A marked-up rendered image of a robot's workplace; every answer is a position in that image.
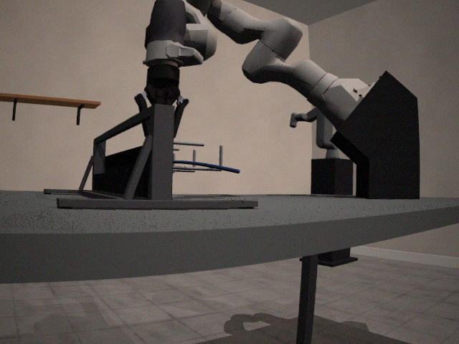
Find dark blue cable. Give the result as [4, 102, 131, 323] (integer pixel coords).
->
[173, 161, 240, 173]

